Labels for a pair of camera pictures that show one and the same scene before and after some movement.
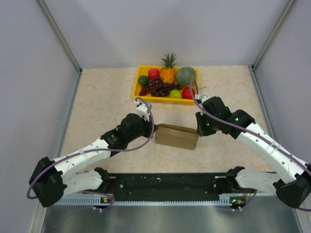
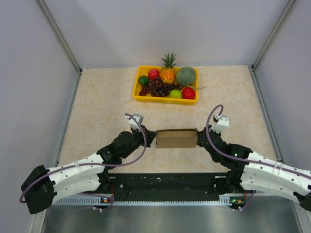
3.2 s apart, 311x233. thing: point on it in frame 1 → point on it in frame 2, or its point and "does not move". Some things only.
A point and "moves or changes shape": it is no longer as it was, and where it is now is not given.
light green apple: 175,93 does not move
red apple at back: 152,73 does not move
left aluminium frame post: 60,35 does not move
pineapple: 167,73 does not move
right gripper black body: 208,125 → 198,143
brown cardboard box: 182,138 moves or changes shape
